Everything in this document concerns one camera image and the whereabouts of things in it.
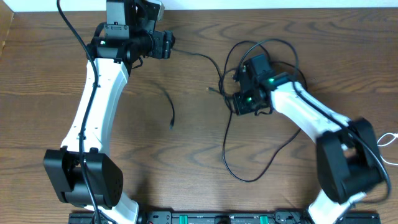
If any white cable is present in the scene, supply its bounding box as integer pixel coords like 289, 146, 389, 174
376, 132, 398, 166

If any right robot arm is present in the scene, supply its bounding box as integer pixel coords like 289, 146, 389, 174
233, 54, 391, 223

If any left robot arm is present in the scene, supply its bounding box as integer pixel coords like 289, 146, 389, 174
43, 0, 175, 223

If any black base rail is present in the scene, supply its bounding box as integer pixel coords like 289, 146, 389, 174
67, 210, 381, 224

